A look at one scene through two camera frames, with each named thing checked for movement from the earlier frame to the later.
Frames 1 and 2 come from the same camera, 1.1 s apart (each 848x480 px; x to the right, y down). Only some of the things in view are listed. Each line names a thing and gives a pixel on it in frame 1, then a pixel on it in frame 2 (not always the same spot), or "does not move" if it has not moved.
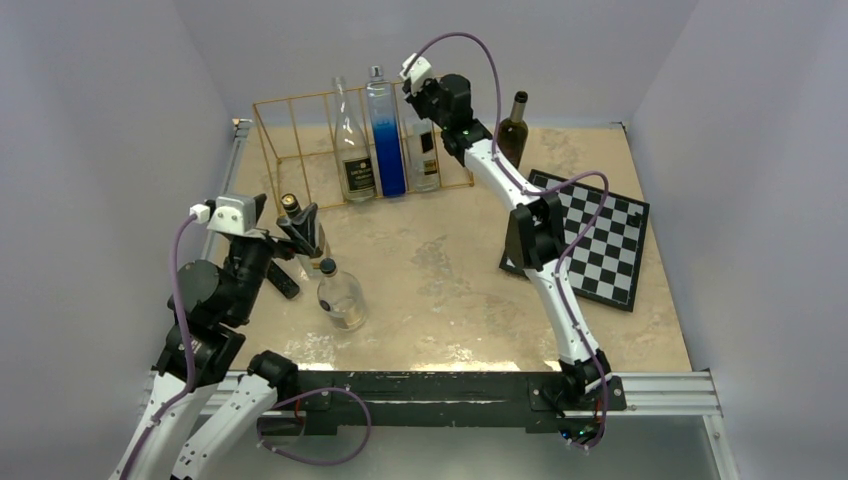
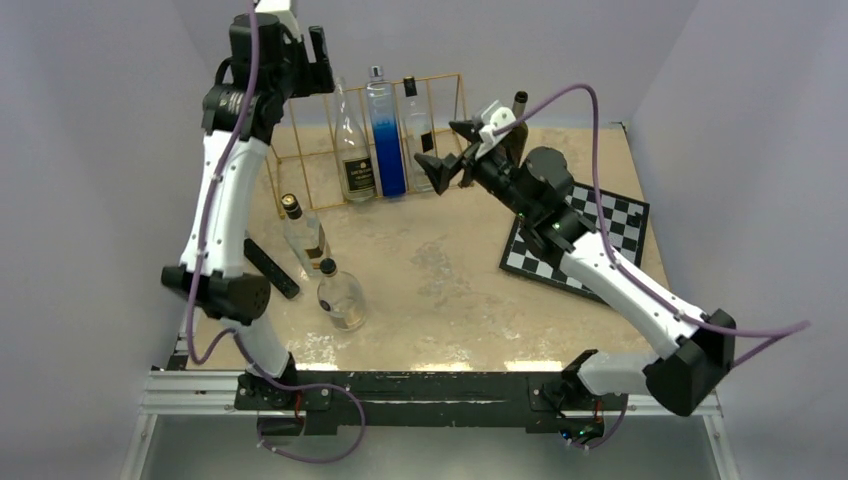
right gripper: (413, 99) -> (440, 171)
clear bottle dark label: (357, 174) does not move
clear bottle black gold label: (305, 264) does not move
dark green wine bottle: (514, 132) does not move
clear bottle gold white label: (340, 297) does not move
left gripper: (300, 226) -> (318, 75)
